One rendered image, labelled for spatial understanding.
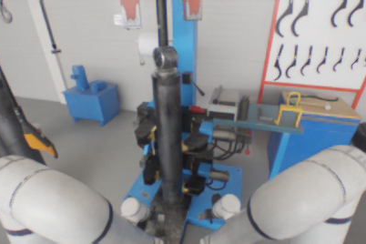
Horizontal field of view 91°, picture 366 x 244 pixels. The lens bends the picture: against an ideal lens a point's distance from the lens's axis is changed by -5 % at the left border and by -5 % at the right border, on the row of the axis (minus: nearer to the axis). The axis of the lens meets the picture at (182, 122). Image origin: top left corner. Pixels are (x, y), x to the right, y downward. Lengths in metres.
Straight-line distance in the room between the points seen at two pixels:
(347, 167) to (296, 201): 0.15
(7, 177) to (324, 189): 0.62
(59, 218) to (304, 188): 0.45
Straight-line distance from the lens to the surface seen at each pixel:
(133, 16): 1.31
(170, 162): 1.68
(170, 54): 1.33
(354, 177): 0.52
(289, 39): 3.29
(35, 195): 0.45
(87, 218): 0.44
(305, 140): 2.56
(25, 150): 2.16
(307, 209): 0.43
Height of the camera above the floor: 1.85
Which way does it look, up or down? 30 degrees down
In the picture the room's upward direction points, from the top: 1 degrees counter-clockwise
